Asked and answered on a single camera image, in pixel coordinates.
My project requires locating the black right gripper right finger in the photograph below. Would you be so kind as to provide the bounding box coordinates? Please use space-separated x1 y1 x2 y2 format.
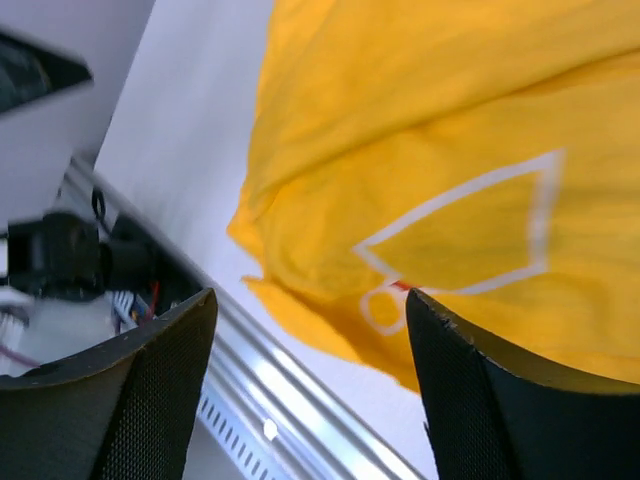
406 290 639 480

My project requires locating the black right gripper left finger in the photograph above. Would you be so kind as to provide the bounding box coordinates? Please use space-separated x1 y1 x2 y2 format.
1 289 218 479

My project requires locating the yellow Pikachu pillowcase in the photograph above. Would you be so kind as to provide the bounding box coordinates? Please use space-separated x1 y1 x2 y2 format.
228 1 639 392

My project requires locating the white slotted cable duct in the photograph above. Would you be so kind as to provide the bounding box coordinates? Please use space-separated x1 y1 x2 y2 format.
197 392 288 480

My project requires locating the aluminium mounting rail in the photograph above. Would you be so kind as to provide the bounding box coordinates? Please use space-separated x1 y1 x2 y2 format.
63 154 422 479

